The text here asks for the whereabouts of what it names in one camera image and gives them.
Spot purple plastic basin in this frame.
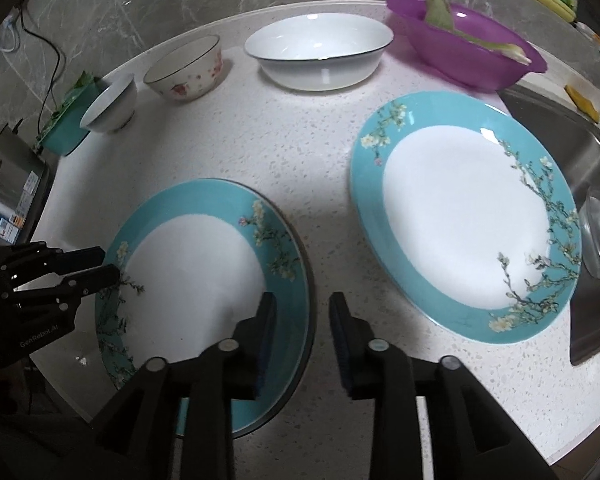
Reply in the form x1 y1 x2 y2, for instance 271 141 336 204
386 0 548 92

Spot teal floral plate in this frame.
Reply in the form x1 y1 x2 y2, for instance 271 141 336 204
94 178 315 436
349 91 581 345

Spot yellow sponge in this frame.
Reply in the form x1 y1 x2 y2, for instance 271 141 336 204
565 85 600 122

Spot white bowl underneath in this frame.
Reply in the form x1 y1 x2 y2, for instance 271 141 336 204
143 35 223 105

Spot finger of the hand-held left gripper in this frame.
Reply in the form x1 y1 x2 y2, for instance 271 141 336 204
0 244 106 282
2 265 122 322

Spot white cable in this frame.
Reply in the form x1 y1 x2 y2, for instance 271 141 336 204
0 10 22 54

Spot green leafy vegetables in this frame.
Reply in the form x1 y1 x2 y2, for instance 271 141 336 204
50 71 94 121

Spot stainless steel sink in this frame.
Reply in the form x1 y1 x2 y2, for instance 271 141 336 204
500 82 600 366

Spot small white bowl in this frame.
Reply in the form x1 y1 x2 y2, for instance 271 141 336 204
80 73 137 134

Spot black cable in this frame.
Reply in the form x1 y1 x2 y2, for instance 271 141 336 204
17 5 64 151

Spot large white bowl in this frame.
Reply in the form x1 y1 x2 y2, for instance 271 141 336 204
243 14 395 92

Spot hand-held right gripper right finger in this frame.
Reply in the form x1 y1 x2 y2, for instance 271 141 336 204
328 291 561 480

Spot teal plastic basin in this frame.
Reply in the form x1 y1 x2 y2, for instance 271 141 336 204
39 76 101 157

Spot pale green vegetable stalks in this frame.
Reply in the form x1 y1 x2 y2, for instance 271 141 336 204
422 0 532 66

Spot silver kitchen appliance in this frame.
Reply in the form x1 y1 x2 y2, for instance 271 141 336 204
0 122 51 246

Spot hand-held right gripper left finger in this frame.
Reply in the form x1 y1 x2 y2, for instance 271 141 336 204
92 291 281 480

